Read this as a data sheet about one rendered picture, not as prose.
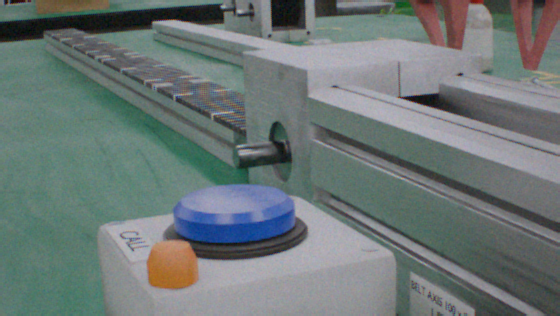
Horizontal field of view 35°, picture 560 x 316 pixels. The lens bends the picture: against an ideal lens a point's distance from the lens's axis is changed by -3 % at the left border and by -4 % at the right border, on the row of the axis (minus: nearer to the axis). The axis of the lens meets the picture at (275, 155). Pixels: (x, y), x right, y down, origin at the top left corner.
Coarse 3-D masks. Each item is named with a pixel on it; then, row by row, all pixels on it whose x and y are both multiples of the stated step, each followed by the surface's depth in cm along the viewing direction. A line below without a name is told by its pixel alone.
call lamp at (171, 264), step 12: (168, 240) 27; (180, 240) 27; (156, 252) 26; (168, 252) 26; (180, 252) 26; (192, 252) 27; (156, 264) 26; (168, 264) 26; (180, 264) 26; (192, 264) 26; (156, 276) 26; (168, 276) 26; (180, 276) 26; (192, 276) 26; (168, 288) 26
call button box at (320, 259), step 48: (144, 240) 30; (192, 240) 30; (288, 240) 29; (336, 240) 30; (144, 288) 27; (192, 288) 26; (240, 288) 27; (288, 288) 27; (336, 288) 28; (384, 288) 29
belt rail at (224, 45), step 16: (160, 32) 156; (176, 32) 145; (192, 32) 137; (208, 32) 134; (224, 32) 132; (192, 48) 138; (208, 48) 130; (224, 48) 125; (240, 48) 118; (256, 48) 112; (272, 48) 110; (240, 64) 118
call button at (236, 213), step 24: (192, 192) 31; (216, 192) 31; (240, 192) 31; (264, 192) 31; (192, 216) 29; (216, 216) 29; (240, 216) 29; (264, 216) 29; (288, 216) 30; (216, 240) 29; (240, 240) 29
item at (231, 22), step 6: (228, 0) 159; (234, 0) 156; (222, 6) 155; (228, 6) 156; (234, 6) 156; (222, 12) 156; (228, 12) 159; (234, 12) 157; (228, 18) 160; (234, 18) 157; (228, 24) 160; (234, 24) 157; (228, 30) 160; (234, 30) 157
